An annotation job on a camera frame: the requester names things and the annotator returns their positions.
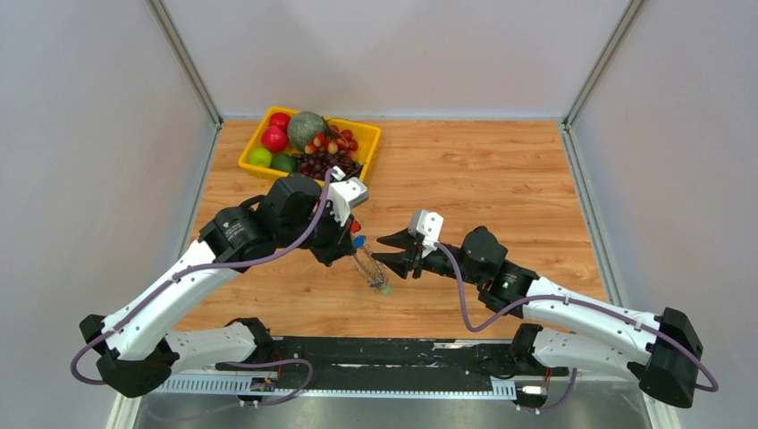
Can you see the dark purple grape bunch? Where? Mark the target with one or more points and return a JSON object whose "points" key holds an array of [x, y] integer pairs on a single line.
{"points": [[315, 165]]}

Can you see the green melon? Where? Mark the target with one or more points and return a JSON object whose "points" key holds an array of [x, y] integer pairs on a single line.
{"points": [[303, 127]]}

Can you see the blue key tag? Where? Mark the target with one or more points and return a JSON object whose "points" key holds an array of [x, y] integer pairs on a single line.
{"points": [[359, 241]]}

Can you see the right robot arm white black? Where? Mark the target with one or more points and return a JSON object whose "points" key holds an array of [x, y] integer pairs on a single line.
{"points": [[562, 328]]}

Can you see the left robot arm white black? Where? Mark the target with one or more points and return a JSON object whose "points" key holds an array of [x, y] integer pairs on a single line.
{"points": [[138, 346]]}

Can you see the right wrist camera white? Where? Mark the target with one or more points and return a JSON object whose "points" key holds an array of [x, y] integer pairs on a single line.
{"points": [[427, 226]]}

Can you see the red apple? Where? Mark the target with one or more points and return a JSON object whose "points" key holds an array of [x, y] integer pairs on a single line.
{"points": [[274, 139], [280, 120]]}

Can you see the red cherry bunch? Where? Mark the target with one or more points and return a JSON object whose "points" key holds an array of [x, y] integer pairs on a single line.
{"points": [[335, 143]]}

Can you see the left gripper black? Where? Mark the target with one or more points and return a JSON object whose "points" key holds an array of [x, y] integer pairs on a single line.
{"points": [[341, 244]]}

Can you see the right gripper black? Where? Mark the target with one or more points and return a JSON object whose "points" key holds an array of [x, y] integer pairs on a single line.
{"points": [[406, 260]]}

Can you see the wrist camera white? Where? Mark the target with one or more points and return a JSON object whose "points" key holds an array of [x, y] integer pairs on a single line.
{"points": [[427, 226], [345, 193]]}

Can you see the red apple lower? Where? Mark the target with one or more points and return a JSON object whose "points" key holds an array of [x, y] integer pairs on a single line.
{"points": [[274, 139]]}

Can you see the light green lime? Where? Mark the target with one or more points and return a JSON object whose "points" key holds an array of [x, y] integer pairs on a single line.
{"points": [[260, 157]]}

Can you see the red apple upper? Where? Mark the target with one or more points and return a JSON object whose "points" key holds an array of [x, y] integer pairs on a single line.
{"points": [[280, 120]]}

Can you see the yellow plastic tray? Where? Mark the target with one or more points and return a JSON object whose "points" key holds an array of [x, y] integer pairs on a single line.
{"points": [[367, 137]]}

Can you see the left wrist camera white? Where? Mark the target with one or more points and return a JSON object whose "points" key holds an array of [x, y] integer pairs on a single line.
{"points": [[345, 193]]}

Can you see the dark green lime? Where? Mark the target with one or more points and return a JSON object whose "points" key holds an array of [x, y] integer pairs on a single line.
{"points": [[284, 163]]}

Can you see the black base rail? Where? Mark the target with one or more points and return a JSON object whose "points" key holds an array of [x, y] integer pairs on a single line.
{"points": [[388, 368]]}

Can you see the grey disc keyring with rings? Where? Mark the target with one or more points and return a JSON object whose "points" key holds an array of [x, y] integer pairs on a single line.
{"points": [[373, 273]]}

